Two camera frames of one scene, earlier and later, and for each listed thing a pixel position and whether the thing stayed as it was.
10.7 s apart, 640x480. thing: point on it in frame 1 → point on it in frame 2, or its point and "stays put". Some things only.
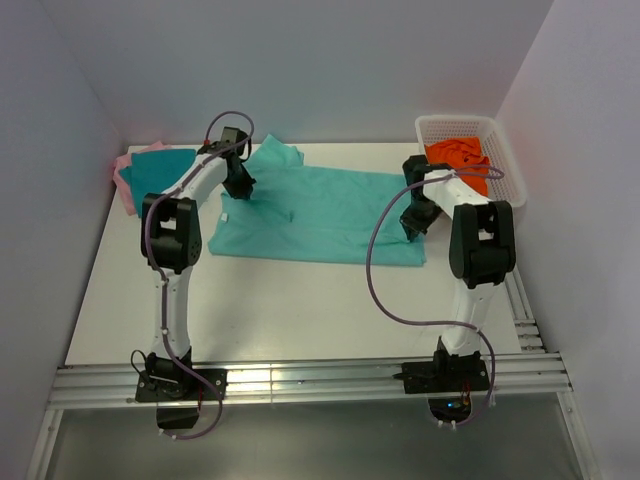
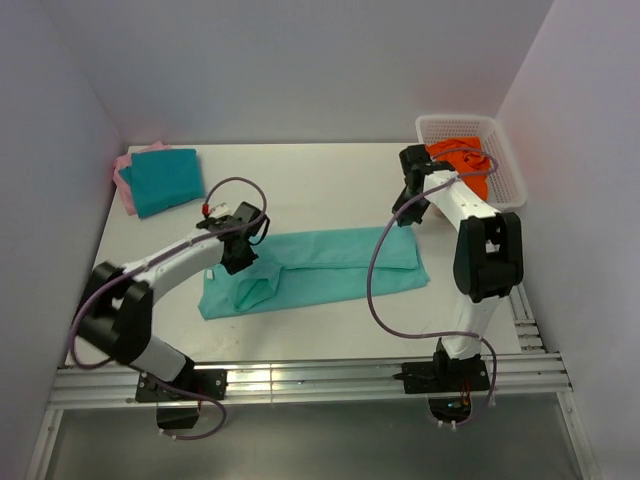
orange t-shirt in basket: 465,157 stays put
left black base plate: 163,381 stays put
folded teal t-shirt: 153,171 stays put
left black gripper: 245,188 → 233,267
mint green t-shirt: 314,215 → 317,266
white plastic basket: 505,182 stays put
